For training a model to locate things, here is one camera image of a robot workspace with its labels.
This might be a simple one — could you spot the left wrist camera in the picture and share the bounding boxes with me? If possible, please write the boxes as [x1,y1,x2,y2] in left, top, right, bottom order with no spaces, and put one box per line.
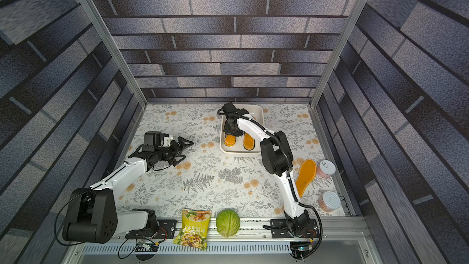
[162,134,173,147]

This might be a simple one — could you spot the green yellow snack bag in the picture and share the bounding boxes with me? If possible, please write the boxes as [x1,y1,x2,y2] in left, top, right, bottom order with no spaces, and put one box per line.
[173,209,212,251]

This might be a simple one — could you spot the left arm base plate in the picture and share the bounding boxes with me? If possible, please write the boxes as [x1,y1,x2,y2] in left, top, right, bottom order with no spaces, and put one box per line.
[125,219,178,240]

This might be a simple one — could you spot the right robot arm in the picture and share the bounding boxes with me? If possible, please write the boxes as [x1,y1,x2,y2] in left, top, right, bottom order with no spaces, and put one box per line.
[217,102,322,237]

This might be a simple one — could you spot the white plastic storage box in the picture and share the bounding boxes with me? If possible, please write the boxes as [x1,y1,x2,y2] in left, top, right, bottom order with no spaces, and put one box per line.
[219,103,265,157]

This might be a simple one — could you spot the black corrugated cable conduit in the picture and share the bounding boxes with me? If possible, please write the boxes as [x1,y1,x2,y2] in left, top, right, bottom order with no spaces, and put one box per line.
[217,107,324,260]

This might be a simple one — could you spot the green cabbage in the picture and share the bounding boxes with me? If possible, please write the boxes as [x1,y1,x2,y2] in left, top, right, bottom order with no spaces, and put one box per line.
[216,209,241,238]

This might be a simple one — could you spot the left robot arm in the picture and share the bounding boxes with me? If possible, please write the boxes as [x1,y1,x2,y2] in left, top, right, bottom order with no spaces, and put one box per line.
[56,132,194,246]

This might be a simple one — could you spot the aluminium front rail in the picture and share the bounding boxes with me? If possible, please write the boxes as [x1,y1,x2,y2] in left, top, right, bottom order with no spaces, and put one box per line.
[63,217,383,264]

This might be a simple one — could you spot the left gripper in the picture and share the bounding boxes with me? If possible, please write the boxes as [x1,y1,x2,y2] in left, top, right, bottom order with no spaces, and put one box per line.
[156,136,194,165]

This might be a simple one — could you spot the pink can white lid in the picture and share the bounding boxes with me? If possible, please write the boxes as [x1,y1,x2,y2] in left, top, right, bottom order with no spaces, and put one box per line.
[316,160,337,179]

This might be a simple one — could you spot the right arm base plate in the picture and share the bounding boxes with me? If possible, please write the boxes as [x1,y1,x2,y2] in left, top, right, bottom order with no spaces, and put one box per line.
[264,218,321,239]

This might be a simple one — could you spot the orange insole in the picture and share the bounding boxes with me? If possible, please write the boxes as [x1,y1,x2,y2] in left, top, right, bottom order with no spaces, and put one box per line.
[243,133,255,151]
[224,134,237,147]
[295,160,316,198]

